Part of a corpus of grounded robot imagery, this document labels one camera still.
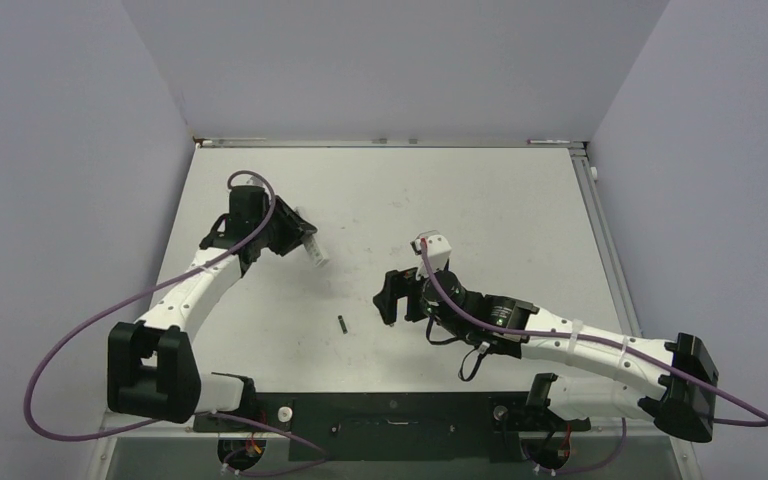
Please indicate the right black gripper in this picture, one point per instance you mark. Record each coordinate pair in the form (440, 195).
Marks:
(400, 284)

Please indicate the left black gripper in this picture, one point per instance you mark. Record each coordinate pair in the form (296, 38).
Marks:
(293, 229)

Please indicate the black AAA battery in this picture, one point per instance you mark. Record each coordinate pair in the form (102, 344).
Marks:
(342, 324)

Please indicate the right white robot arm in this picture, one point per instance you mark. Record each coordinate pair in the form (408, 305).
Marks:
(663, 381)

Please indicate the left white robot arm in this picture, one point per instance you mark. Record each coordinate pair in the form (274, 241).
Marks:
(152, 370)

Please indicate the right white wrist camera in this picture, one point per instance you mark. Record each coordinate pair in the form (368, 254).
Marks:
(434, 251)

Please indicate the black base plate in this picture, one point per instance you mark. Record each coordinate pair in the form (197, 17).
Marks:
(411, 426)

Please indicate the aluminium frame rail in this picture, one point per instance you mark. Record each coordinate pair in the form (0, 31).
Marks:
(586, 176)

